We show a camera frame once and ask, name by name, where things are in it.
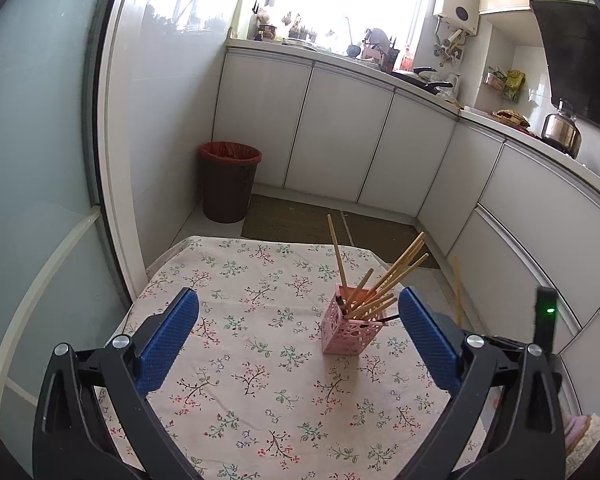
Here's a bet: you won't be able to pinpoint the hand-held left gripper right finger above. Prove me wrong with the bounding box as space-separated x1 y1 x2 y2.
398 286 567 480

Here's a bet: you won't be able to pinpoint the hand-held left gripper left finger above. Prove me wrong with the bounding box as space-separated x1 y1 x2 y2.
32 287 201 480

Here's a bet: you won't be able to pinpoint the black chopstick with gold band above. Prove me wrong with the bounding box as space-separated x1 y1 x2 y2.
337 294 401 323

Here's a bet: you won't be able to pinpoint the pink perforated utensil holder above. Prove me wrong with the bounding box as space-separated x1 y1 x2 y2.
320 284 388 356

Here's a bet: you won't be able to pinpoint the bunch of wooden chopsticks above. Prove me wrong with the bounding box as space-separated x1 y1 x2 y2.
327 214 431 321

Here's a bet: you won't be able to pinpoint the floral tablecloth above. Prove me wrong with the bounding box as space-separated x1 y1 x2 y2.
95 235 486 480

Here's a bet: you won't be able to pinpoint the pink fuzzy cloth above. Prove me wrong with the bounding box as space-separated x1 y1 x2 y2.
560 410 600 476

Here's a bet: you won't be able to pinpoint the white base cabinet unit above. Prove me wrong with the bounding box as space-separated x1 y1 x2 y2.
212 42 461 221
417 120 600 461

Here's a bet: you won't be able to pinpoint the brown trash bin red liner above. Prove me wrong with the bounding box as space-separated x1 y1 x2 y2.
198 141 262 224

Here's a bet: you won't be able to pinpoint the brown floor mat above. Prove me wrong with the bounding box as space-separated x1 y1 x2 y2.
241 194 441 270

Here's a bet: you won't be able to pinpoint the steel kettle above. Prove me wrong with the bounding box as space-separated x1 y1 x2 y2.
540 100 582 158

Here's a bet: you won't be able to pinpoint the basket of food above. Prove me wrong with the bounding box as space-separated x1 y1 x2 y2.
492 109 531 128

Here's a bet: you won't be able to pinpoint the white kitchen countertop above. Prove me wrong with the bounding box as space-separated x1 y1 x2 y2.
227 35 600 201

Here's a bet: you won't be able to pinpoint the frosted glass sliding door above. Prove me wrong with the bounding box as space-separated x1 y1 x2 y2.
0 0 146 461

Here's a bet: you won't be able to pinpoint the yellow green snack bags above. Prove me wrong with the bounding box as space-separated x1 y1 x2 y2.
502 69 526 103

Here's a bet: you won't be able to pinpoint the black frying pan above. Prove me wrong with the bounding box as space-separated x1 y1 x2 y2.
412 66 453 95

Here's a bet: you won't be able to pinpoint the black range hood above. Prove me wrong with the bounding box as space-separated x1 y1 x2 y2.
530 0 600 133

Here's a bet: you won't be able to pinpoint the metal water heater pipes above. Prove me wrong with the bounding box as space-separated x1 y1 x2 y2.
434 27 468 68

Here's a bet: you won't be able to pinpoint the windowsill plant pots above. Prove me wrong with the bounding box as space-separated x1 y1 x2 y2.
252 0 326 43

